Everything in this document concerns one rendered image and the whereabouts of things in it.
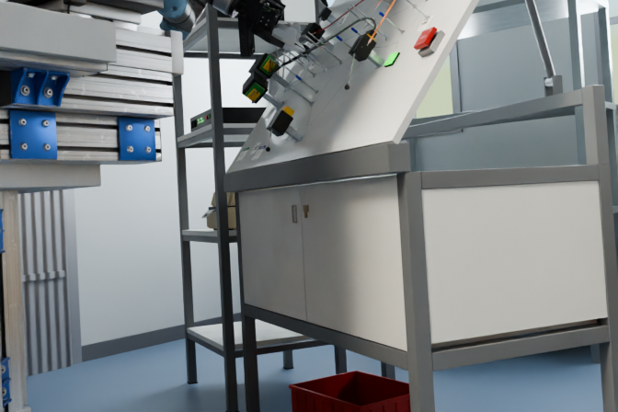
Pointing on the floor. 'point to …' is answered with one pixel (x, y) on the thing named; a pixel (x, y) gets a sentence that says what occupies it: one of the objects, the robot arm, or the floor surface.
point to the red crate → (350, 394)
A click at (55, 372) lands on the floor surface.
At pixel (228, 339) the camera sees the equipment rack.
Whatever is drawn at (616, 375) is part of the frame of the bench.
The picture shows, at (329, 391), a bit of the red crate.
